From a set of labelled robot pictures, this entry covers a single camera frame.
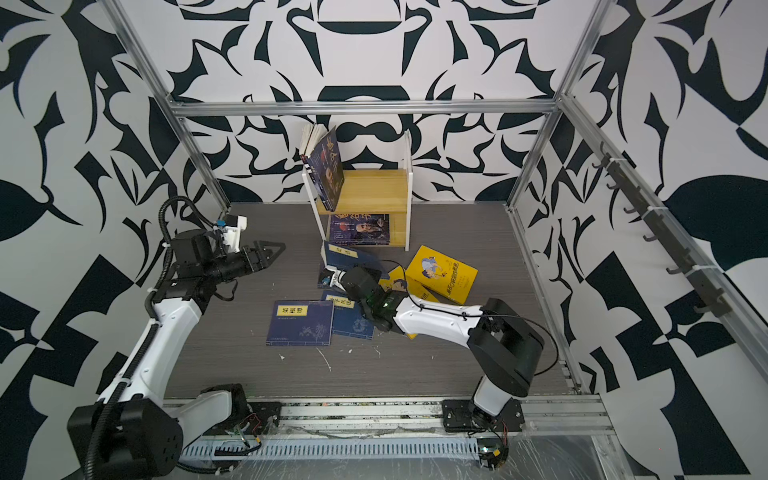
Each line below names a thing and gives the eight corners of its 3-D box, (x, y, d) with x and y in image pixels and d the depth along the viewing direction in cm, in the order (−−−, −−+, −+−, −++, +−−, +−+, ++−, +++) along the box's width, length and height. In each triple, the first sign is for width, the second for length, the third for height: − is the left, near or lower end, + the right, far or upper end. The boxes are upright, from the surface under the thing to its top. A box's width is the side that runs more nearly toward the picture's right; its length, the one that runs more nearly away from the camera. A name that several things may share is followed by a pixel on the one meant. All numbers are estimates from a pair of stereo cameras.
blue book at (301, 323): (266, 345, 87) (264, 342, 86) (277, 303, 96) (275, 300, 94) (330, 345, 88) (329, 342, 86) (335, 303, 96) (334, 300, 94)
